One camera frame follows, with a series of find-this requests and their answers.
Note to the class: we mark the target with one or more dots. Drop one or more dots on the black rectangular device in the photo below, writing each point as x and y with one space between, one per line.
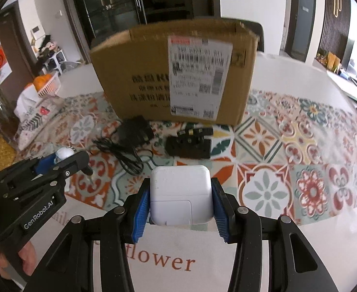
192 143

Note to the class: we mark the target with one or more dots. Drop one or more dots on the patterned tile table mat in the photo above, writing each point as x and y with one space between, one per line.
288 156

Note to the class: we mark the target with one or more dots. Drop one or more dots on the white square power adapter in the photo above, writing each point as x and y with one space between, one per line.
181 195

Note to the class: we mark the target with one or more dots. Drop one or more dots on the brown cardboard box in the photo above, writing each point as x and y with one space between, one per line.
196 70

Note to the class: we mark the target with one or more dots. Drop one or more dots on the black power adapter with cable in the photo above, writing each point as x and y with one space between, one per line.
123 143

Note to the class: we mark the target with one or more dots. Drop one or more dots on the small medic figurine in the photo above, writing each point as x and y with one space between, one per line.
65 152

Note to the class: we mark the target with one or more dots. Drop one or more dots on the floral tissue pouch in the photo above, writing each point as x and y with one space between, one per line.
34 113

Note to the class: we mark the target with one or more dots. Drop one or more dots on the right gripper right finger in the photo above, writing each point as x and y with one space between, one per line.
239 225

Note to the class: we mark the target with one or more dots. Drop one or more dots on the yellow woven placemat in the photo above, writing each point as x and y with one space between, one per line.
7 154

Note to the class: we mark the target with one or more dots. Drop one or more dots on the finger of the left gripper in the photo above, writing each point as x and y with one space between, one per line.
56 175
27 169

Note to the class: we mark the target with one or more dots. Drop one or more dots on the white basket of oranges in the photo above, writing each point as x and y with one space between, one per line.
45 84

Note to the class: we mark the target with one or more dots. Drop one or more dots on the dark dining chair right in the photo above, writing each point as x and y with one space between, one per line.
254 27

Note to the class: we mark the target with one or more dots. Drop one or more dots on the white sideboard cabinet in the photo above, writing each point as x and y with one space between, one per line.
347 86

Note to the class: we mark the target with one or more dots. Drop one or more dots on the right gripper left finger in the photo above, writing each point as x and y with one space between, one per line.
121 226

